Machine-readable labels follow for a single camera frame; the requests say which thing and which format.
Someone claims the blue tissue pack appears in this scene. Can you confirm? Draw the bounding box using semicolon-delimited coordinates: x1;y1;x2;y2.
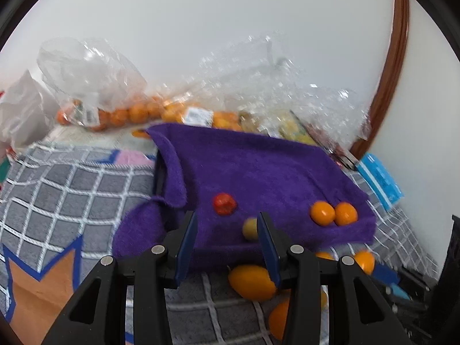
357;153;405;212

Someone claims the purple towel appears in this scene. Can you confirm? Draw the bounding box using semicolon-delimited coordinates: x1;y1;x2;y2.
112;122;377;270

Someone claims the grey checked star blanket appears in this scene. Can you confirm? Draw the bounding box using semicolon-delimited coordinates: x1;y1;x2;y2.
0;129;442;345

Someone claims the clear bag of oranges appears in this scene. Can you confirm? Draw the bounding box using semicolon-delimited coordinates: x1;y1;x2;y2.
160;97;248;132
38;37;162;133

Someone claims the white plastic bag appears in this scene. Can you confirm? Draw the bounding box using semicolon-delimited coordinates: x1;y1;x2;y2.
0;70;54;148

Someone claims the small red tomato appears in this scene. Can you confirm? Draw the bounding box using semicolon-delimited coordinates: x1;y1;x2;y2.
213;193;238;217

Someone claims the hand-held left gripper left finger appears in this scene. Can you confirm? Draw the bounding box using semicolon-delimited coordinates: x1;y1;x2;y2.
41;210;198;345

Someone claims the yellow green package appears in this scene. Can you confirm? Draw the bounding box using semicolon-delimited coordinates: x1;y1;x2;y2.
273;111;317;146

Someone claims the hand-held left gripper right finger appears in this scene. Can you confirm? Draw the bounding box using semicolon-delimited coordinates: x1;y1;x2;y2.
256;211;412;345

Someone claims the small olive yellow fruit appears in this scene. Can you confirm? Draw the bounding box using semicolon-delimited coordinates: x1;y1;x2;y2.
242;217;260;241

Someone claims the brown wooden door frame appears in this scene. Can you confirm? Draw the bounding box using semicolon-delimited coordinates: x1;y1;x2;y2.
350;0;411;155

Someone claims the crinkled clear plastic wrap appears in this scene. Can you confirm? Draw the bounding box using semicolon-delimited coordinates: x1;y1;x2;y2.
194;32;371;152

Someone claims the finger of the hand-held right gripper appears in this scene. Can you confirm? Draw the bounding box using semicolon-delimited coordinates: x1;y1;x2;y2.
386;284;432;313
372;263;430;292

